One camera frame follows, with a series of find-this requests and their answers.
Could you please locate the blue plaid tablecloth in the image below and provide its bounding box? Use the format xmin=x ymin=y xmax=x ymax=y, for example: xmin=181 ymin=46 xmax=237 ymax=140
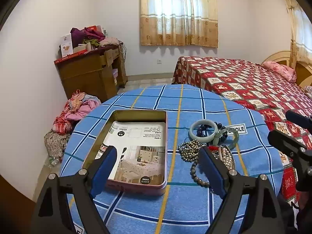
xmin=60 ymin=84 xmax=284 ymax=234

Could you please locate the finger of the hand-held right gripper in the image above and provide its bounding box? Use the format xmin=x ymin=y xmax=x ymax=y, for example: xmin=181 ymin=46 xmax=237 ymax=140
xmin=268 ymin=130 xmax=308 ymax=161
xmin=286 ymin=110 xmax=312 ymax=129

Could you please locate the floral cloth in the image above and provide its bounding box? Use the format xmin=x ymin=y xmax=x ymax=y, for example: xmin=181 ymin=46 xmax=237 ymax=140
xmin=44 ymin=129 xmax=70 ymax=158

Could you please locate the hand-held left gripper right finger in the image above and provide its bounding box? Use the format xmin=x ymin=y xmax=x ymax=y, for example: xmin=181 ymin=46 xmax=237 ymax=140
xmin=198 ymin=146 xmax=296 ymax=234

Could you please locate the pale jade bangle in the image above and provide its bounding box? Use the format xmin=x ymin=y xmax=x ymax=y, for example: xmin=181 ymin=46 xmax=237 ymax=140
xmin=189 ymin=119 xmax=218 ymax=142

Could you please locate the flat red box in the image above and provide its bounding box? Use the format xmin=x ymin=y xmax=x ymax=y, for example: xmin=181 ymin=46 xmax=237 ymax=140
xmin=54 ymin=49 xmax=88 ymax=65

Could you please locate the beige patterned curtain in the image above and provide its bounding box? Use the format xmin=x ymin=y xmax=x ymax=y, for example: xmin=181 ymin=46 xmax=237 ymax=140
xmin=139 ymin=0 xmax=218 ymax=48
xmin=279 ymin=0 xmax=312 ymax=69

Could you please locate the white cardboard box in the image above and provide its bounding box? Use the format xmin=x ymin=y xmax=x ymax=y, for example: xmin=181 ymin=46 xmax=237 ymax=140
xmin=60 ymin=34 xmax=74 ymax=58

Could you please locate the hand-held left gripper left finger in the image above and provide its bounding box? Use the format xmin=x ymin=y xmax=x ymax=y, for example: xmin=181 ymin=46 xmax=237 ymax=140
xmin=32 ymin=146 xmax=117 ymax=234

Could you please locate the pile of colourful clothes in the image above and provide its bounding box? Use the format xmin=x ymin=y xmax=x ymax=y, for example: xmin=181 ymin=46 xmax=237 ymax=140
xmin=52 ymin=89 xmax=101 ymax=134

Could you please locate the wooden desk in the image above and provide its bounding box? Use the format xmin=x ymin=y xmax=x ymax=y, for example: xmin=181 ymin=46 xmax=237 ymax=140
xmin=54 ymin=43 xmax=128 ymax=103

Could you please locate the printed paper leaflet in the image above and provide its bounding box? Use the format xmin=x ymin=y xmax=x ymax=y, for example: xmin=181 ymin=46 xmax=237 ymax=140
xmin=94 ymin=121 xmax=166 ymax=184

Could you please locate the pearl necklace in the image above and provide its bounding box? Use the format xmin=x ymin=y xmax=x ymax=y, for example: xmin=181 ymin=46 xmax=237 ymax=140
xmin=218 ymin=144 xmax=236 ymax=170

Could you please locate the wooden headboard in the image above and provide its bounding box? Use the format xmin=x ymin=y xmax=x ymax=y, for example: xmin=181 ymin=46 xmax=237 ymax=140
xmin=264 ymin=51 xmax=312 ymax=89

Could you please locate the pink pillow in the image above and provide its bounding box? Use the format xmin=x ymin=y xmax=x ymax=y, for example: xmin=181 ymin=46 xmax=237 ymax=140
xmin=261 ymin=61 xmax=296 ymax=83

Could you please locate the metallic bead necklace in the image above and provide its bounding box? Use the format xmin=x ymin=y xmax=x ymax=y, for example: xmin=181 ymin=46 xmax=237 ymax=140
xmin=178 ymin=139 xmax=206 ymax=162

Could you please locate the grey bead bracelet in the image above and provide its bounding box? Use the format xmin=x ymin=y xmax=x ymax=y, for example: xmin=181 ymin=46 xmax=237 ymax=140
xmin=191 ymin=160 xmax=210 ymax=188

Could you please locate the pink metal tin box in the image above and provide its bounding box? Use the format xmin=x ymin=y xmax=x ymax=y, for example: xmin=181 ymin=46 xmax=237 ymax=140
xmin=82 ymin=110 xmax=168 ymax=196

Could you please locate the green segmented jade bangle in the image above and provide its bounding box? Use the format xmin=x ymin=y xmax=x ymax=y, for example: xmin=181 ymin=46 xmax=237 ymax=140
xmin=213 ymin=128 xmax=238 ymax=149

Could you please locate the dark bead bracelet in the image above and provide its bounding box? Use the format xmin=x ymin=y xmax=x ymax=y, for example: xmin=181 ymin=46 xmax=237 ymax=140
xmin=196 ymin=122 xmax=228 ymax=143

